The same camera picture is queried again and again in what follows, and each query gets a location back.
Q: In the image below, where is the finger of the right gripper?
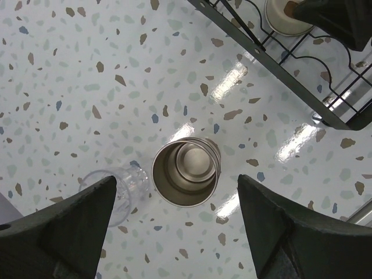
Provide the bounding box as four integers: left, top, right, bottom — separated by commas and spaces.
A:
292, 0, 371, 52

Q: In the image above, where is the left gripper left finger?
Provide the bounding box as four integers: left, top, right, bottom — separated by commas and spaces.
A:
1, 176, 117, 278

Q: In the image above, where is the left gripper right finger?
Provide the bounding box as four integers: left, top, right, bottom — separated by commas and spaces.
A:
238, 174, 371, 278

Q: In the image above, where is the clear glass front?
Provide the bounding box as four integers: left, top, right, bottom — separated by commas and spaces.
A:
78, 164, 150, 227

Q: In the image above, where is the black wire dish rack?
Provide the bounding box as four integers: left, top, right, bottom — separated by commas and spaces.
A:
192, 1, 371, 131

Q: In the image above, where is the aluminium mounting rail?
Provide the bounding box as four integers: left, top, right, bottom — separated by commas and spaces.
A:
347, 199, 372, 227

